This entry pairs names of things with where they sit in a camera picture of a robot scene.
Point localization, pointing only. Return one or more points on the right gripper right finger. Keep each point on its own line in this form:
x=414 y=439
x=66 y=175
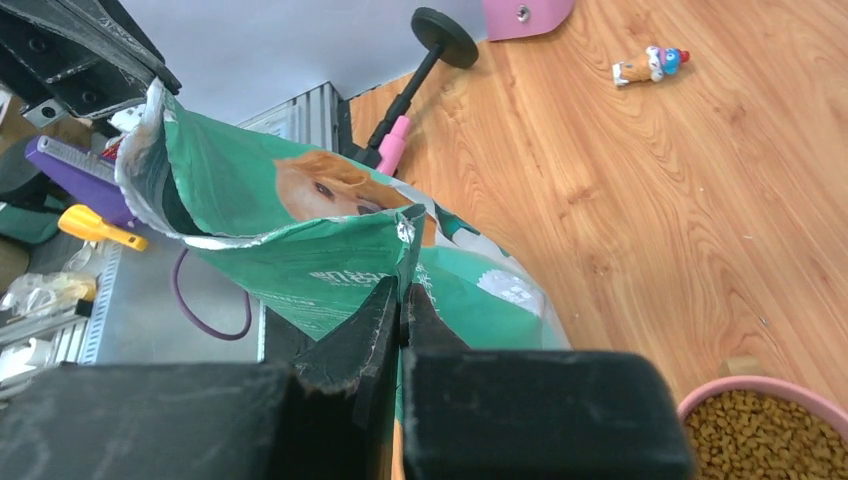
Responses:
x=531 y=414

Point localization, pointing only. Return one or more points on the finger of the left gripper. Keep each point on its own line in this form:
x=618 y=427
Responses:
x=85 y=58

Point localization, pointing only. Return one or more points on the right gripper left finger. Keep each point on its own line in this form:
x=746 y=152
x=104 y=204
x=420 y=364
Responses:
x=326 y=414

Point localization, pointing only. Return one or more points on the green dog food bag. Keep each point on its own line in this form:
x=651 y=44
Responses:
x=310 y=233

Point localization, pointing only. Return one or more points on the brown dog food kibble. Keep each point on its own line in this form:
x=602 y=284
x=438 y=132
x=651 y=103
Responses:
x=747 y=435

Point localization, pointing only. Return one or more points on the pink pet bowl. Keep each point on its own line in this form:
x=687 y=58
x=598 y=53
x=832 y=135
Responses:
x=828 y=411

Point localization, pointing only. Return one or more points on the small colourful figurine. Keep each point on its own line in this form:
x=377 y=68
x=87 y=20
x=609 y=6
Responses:
x=653 y=64

